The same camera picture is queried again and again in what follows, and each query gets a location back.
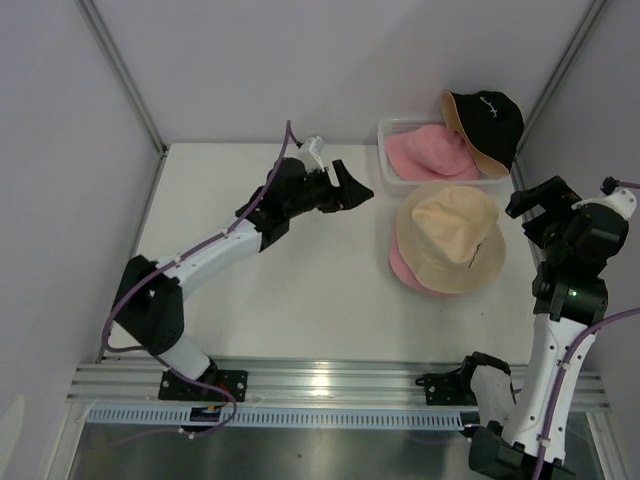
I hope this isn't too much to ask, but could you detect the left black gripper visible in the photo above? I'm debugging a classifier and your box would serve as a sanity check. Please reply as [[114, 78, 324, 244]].
[[285, 161, 373, 220]]

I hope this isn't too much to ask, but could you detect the pink bucket hat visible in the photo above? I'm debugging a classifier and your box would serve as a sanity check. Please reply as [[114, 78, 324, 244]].
[[388, 234, 454, 298]]

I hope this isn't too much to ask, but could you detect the beige bucket hat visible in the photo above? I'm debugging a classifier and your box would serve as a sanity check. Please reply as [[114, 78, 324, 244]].
[[393, 181, 506, 296]]

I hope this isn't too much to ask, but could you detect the black bucket hat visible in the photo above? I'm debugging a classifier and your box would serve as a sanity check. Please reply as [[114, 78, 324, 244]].
[[441, 90, 524, 178]]

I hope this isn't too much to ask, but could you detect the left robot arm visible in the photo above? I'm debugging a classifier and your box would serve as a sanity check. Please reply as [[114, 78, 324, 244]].
[[107, 157, 374, 401]]

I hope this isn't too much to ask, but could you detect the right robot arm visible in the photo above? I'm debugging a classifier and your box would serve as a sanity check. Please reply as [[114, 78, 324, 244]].
[[455, 176, 637, 479]]

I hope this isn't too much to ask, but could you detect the white plastic basket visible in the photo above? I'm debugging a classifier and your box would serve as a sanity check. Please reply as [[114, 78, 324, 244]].
[[377, 117, 503, 196]]

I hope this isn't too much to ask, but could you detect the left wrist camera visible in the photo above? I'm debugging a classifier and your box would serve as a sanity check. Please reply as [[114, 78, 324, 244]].
[[298, 135, 325, 172]]

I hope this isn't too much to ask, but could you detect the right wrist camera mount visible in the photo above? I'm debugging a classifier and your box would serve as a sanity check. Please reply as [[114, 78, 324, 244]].
[[571, 177, 640, 220]]

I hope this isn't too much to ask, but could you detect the right corner aluminium post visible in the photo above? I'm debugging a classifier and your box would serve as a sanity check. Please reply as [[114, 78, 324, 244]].
[[516, 0, 609, 155]]

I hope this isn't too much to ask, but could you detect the corner aluminium post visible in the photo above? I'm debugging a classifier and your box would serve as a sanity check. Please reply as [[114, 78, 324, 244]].
[[75, 0, 168, 157], [516, 0, 609, 155]]

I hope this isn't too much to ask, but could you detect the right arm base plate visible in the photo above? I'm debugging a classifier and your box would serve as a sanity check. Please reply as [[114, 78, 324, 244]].
[[414, 369, 478, 406]]

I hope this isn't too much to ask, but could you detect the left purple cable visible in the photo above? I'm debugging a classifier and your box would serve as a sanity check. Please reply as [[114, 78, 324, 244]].
[[101, 119, 241, 441]]

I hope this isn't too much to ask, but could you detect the white slotted cable duct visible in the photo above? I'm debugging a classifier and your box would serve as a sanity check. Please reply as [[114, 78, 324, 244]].
[[86, 404, 465, 431]]

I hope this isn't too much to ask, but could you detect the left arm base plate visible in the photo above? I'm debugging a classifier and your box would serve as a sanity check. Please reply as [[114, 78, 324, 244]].
[[158, 370, 249, 403]]

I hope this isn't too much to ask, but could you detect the aluminium mounting rail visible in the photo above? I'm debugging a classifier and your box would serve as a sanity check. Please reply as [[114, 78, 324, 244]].
[[67, 353, 611, 412]]

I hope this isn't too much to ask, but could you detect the left corner aluminium post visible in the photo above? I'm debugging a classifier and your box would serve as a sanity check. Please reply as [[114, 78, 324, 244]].
[[75, 0, 168, 157]]

